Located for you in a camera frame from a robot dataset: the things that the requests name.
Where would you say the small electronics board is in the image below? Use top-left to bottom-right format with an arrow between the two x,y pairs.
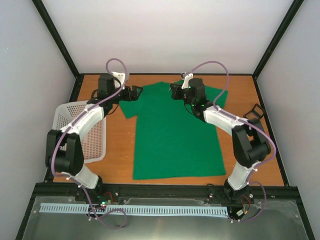
96,192 -> 114,207

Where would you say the white plastic basket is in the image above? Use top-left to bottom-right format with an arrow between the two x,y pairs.
52,100 -> 107,164

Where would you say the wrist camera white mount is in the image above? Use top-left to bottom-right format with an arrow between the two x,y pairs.
110,71 -> 127,90
181,72 -> 194,90

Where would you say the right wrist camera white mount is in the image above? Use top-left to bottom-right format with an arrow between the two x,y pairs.
181,72 -> 194,90

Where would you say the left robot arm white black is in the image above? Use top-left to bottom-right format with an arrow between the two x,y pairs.
45,71 -> 143,202

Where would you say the light blue cable duct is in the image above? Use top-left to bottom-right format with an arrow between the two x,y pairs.
39,203 -> 228,218

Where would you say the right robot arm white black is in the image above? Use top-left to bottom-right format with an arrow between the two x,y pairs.
170,75 -> 274,202

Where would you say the black brooch box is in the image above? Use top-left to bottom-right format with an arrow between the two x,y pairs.
243,103 -> 266,122

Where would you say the green t-shirt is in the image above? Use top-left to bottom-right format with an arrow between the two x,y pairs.
119,82 -> 226,180

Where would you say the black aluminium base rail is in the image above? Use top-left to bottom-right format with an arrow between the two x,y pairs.
98,184 -> 226,204

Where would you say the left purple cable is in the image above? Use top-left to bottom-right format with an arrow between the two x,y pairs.
49,58 -> 130,230

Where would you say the purple cable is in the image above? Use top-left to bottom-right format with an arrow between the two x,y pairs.
49,58 -> 130,230
186,60 -> 278,223

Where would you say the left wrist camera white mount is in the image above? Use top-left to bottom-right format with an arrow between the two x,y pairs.
110,71 -> 127,90

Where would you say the left black frame post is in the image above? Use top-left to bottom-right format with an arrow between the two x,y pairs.
31,0 -> 81,77

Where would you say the black frame post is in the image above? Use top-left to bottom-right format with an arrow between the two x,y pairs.
31,0 -> 81,77
252,0 -> 304,80

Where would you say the right black frame post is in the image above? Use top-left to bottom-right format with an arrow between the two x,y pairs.
252,0 -> 304,80

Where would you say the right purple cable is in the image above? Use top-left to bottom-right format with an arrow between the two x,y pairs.
186,60 -> 278,223

